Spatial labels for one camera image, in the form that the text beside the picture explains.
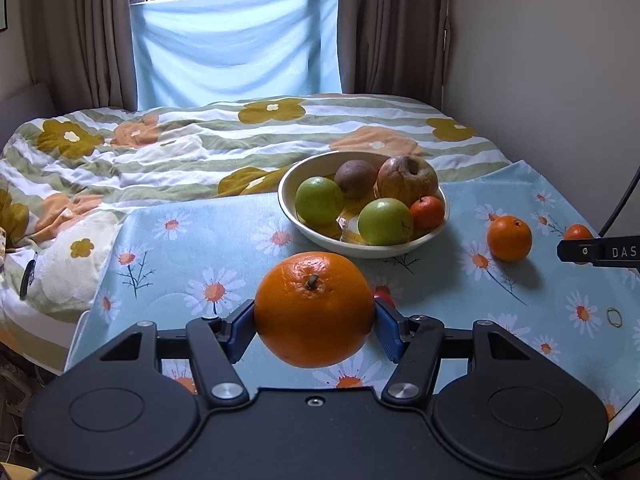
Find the framed wall picture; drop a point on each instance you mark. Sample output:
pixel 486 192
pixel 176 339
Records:
pixel 3 18

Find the yellow rubber band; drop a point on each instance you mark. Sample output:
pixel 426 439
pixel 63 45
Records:
pixel 614 317

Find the crumpled patterned paper packet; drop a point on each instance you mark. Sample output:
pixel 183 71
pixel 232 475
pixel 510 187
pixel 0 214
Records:
pixel 2 247

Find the left brown curtain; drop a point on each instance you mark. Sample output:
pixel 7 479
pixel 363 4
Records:
pixel 82 51

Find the light blue daisy tablecloth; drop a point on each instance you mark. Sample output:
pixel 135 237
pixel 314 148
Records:
pixel 173 263

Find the right brown curtain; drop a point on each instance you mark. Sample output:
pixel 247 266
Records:
pixel 393 47

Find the large orange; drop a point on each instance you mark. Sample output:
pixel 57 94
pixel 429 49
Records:
pixel 314 309

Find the brown kiwi fruit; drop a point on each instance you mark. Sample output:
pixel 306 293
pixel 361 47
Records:
pixel 355 178

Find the small tangerine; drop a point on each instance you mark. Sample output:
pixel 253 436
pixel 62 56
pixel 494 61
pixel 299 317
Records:
pixel 427 213
pixel 577 232

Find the large wrinkled brown apple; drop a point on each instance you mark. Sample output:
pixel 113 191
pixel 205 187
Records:
pixel 406 178

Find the light blue window cloth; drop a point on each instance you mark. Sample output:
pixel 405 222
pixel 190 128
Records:
pixel 196 52

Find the green apple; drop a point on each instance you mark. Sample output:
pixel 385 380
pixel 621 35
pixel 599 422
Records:
pixel 385 222
pixel 318 201

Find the cream ceramic bowl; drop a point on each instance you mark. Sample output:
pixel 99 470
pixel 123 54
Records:
pixel 342 236

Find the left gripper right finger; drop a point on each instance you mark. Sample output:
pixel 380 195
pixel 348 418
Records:
pixel 416 345

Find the floral striped duvet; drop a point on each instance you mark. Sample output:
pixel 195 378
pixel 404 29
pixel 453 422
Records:
pixel 68 181

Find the black small device on bed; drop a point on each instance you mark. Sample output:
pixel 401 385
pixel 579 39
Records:
pixel 27 278

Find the brown curtain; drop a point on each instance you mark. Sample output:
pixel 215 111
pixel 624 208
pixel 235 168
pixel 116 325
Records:
pixel 393 47
pixel 82 51

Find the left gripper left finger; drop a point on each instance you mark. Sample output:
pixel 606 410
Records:
pixel 211 345

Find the small red tomato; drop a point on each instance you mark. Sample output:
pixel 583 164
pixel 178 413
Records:
pixel 382 292

